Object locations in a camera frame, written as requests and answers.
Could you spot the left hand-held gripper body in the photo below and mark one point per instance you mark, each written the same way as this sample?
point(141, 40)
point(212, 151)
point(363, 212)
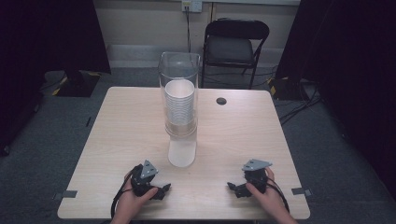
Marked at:
point(144, 183)

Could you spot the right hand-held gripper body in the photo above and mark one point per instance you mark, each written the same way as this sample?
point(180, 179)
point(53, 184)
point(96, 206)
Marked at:
point(256, 177)

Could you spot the single white paper cup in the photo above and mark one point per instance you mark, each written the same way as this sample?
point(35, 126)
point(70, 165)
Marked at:
point(182, 152)

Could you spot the clear plastic cup dispenser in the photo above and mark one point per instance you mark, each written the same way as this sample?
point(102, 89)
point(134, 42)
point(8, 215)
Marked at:
point(179, 68)

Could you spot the person's left hand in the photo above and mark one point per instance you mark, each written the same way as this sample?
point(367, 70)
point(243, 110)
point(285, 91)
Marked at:
point(134, 202)

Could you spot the person's right hand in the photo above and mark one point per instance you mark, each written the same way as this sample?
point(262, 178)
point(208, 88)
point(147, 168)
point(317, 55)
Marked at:
point(267, 196)

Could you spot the light wooden table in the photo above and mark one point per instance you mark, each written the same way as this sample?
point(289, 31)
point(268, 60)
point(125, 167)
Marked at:
point(236, 137)

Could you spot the grey tape strip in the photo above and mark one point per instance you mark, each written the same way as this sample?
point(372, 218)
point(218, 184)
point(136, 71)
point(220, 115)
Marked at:
point(66, 194)
point(301, 191)

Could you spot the small black floor marker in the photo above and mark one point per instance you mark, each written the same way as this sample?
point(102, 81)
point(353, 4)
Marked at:
point(88, 121)

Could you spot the stack of white paper cups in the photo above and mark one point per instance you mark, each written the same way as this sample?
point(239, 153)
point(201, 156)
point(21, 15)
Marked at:
point(179, 102)

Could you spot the black stand base striped tape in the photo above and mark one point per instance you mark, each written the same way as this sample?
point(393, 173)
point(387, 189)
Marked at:
point(76, 83)
point(281, 87)

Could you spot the black folding chair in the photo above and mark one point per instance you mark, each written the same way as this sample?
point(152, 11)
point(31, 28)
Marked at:
point(230, 46)

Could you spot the black curtain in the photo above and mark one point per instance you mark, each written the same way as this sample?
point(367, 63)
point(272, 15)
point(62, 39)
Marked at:
point(348, 62)
point(46, 40)

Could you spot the white wall socket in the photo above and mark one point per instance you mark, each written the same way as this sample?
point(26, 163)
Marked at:
point(192, 5)

